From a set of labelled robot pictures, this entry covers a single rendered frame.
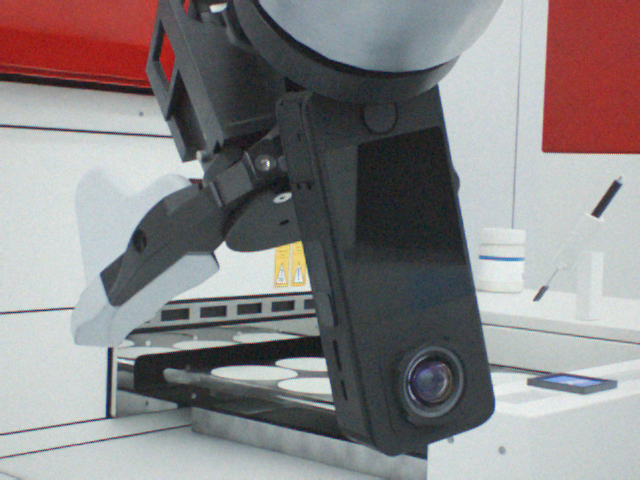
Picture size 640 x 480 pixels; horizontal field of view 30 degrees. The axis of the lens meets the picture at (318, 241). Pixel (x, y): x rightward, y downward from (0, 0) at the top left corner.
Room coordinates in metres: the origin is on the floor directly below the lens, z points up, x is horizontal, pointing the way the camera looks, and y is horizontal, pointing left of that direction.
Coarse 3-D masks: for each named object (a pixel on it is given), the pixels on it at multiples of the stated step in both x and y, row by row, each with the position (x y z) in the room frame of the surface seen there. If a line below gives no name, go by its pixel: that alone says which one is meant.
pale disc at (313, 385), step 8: (280, 384) 1.33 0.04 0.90; (288, 384) 1.33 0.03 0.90; (296, 384) 1.33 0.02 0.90; (304, 384) 1.34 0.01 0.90; (312, 384) 1.34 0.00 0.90; (320, 384) 1.34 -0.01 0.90; (328, 384) 1.34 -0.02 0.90; (312, 392) 1.29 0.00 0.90; (320, 392) 1.29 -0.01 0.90; (328, 392) 1.29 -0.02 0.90
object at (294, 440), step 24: (192, 408) 1.44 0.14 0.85; (216, 408) 1.44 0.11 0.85; (216, 432) 1.41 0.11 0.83; (240, 432) 1.39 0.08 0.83; (264, 432) 1.36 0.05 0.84; (288, 432) 1.34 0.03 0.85; (312, 432) 1.32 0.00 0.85; (312, 456) 1.31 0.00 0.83; (336, 456) 1.29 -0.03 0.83; (360, 456) 1.27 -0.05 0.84; (384, 456) 1.24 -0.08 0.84; (408, 456) 1.22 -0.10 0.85
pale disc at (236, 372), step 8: (216, 368) 1.42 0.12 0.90; (224, 368) 1.43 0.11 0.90; (232, 368) 1.43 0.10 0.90; (240, 368) 1.43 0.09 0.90; (248, 368) 1.43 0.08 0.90; (256, 368) 1.44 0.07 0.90; (264, 368) 1.44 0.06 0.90; (272, 368) 1.44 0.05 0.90; (280, 368) 1.44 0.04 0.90; (224, 376) 1.37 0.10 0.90; (232, 376) 1.37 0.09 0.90; (240, 376) 1.37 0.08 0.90; (248, 376) 1.38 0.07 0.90; (256, 376) 1.38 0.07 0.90; (264, 376) 1.38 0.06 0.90; (272, 376) 1.38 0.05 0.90; (280, 376) 1.38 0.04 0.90; (288, 376) 1.39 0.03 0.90
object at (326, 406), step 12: (168, 372) 1.39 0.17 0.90; (180, 372) 1.38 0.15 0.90; (192, 384) 1.36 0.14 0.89; (204, 384) 1.34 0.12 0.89; (216, 384) 1.33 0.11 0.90; (228, 384) 1.32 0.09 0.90; (240, 384) 1.31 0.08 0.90; (252, 396) 1.30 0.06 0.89; (264, 396) 1.28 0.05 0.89; (276, 396) 1.27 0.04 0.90; (288, 396) 1.26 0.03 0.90; (300, 396) 1.25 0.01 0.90; (312, 396) 1.25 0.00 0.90; (312, 408) 1.24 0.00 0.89; (324, 408) 1.22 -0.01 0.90
